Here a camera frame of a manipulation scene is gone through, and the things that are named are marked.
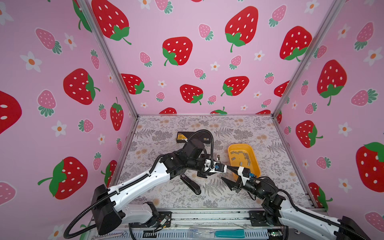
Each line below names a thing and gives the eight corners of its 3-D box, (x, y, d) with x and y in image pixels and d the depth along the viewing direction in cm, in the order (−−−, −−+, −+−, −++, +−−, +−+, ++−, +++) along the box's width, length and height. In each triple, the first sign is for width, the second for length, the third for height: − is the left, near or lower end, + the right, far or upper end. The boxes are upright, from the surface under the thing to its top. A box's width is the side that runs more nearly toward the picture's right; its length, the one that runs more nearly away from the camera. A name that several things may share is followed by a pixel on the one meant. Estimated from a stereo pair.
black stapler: (180, 179, 90) (179, 176, 85) (184, 175, 91) (183, 172, 87) (198, 196, 83) (198, 193, 79) (202, 191, 85) (202, 188, 81)
